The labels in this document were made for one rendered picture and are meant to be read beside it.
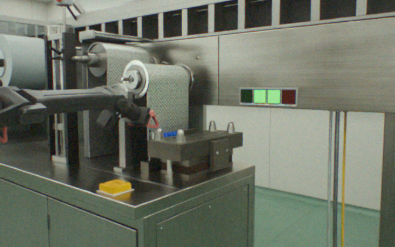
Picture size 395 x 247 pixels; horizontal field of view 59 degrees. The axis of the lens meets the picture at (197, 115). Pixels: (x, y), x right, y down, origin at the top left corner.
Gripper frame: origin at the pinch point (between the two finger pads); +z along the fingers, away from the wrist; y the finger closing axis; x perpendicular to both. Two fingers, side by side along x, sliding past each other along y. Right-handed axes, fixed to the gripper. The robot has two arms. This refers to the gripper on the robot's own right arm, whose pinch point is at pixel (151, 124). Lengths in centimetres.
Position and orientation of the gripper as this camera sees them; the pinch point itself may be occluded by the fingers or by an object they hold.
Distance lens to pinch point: 135.6
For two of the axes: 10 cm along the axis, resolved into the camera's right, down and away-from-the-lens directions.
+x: 3.1, -9.0, 3.2
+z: 5.4, 4.4, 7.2
